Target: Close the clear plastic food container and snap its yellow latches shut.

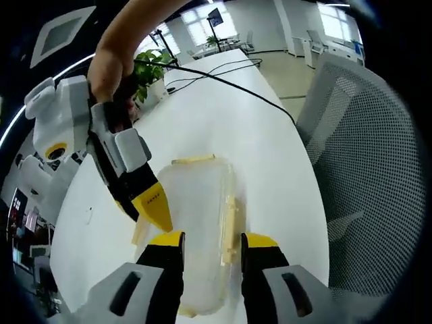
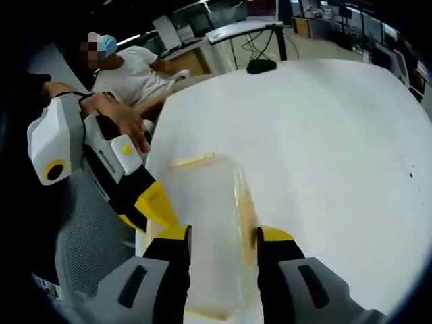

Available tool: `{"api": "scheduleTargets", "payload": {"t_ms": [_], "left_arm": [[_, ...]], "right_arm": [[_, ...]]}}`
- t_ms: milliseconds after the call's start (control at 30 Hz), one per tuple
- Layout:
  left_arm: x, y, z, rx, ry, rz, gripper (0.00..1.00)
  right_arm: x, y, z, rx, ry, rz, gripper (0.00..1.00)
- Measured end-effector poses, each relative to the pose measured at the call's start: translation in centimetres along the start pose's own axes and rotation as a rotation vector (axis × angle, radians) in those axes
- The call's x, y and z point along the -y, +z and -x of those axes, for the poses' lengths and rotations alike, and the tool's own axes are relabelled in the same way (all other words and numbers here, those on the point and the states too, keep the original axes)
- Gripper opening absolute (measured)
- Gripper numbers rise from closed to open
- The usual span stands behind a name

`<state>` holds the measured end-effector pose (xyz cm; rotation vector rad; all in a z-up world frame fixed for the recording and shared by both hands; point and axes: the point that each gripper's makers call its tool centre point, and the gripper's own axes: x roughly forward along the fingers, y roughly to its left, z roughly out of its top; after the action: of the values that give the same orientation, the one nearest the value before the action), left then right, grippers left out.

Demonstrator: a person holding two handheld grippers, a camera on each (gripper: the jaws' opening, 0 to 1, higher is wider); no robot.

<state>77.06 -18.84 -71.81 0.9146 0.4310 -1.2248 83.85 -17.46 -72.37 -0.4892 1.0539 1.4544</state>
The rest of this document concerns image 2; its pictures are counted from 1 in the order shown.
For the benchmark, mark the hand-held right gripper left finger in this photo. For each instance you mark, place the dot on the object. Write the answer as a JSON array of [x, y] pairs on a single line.
[[162, 270]]

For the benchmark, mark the wooden cabinet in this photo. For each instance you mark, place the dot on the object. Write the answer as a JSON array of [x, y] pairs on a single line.
[[189, 62]]

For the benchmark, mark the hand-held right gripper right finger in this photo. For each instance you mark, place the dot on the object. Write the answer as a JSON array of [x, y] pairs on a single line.
[[276, 263]]

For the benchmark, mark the person's left hand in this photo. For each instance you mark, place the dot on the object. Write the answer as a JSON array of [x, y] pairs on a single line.
[[118, 114]]

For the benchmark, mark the black round object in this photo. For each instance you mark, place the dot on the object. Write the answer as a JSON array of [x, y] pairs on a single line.
[[260, 67]]

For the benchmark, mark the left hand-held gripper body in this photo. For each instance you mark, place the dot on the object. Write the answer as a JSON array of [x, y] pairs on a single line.
[[57, 135]]

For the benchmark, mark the grey mesh office chair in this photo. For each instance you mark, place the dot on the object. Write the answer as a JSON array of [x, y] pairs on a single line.
[[87, 236]]

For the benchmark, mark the clear plastic box yellow buckles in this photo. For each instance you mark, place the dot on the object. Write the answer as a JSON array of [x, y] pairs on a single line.
[[209, 209]]

